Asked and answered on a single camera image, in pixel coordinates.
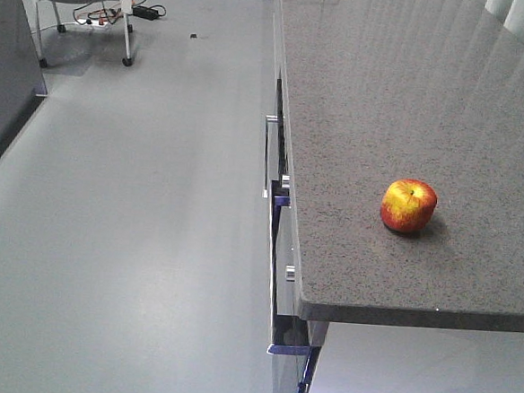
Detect red yellow apple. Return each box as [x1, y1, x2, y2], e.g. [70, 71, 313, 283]
[380, 179, 438, 234]

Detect black built-in drawer appliance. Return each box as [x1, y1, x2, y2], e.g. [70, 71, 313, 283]
[263, 77, 291, 207]

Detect silver oven knob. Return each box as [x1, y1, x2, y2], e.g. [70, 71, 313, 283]
[284, 265, 295, 283]

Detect built-in black oven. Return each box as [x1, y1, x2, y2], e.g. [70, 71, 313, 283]
[267, 198, 327, 393]

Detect grey stone kitchen counter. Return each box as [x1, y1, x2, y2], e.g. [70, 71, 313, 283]
[281, 0, 524, 333]

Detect black power adapter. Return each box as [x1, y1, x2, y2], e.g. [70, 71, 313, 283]
[132, 5, 161, 21]

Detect grey kitchen island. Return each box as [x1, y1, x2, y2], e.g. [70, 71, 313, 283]
[0, 0, 48, 159]

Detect orange and black cables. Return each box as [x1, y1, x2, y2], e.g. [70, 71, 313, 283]
[72, 0, 168, 33]

